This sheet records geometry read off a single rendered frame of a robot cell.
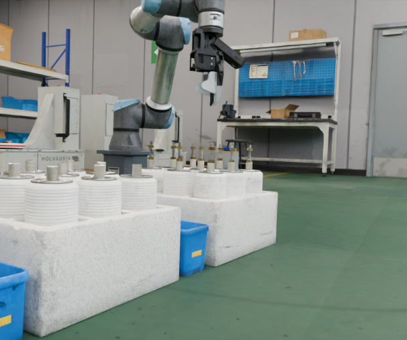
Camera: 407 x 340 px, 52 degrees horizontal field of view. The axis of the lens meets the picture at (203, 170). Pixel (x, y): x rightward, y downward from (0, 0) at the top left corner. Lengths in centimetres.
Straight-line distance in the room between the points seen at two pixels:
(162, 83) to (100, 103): 237
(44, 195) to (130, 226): 19
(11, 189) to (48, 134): 287
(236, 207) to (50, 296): 64
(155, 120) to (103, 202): 108
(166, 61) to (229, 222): 82
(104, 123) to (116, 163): 227
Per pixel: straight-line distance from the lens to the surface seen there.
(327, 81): 645
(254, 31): 708
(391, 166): 640
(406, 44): 656
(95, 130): 418
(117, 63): 831
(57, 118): 377
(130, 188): 96
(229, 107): 610
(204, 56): 122
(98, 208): 88
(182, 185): 127
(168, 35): 172
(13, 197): 89
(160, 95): 186
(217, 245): 117
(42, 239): 75
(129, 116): 189
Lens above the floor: 32
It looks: 3 degrees down
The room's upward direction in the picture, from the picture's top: 2 degrees clockwise
